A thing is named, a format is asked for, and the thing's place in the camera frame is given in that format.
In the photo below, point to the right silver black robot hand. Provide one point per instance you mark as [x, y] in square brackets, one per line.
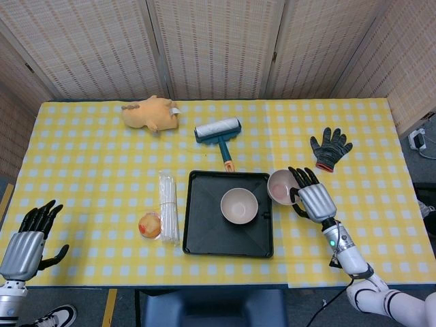
[316, 202]

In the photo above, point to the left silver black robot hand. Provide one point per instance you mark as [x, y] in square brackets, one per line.
[22, 253]

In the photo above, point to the pale pink bowl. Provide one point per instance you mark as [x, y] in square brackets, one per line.
[279, 189]
[239, 206]

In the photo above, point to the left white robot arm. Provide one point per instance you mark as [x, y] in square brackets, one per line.
[10, 301]

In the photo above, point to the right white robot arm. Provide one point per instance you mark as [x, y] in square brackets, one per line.
[354, 259]

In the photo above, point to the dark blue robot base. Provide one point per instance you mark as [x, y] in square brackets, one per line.
[214, 308]

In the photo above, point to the black square plastic tray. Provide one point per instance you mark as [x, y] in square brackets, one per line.
[211, 235]

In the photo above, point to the black knitted work glove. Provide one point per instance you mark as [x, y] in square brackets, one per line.
[329, 147]

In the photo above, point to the black white sneaker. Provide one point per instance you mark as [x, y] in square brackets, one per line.
[58, 315]

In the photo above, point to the yellow white checked tablecloth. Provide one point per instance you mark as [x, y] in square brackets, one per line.
[102, 177]

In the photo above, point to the grey white shoe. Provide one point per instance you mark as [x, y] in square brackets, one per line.
[428, 213]

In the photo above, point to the teal lint roller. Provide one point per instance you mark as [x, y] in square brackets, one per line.
[219, 134]

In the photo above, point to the white power adapter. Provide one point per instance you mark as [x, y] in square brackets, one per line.
[418, 139]

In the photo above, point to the woven bamboo screen panel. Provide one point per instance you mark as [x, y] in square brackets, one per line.
[88, 47]
[12, 119]
[218, 47]
[323, 47]
[408, 68]

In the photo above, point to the bundle of white straws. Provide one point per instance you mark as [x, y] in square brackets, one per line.
[168, 207]

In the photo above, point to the orange plush toy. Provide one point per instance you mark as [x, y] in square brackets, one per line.
[150, 114]

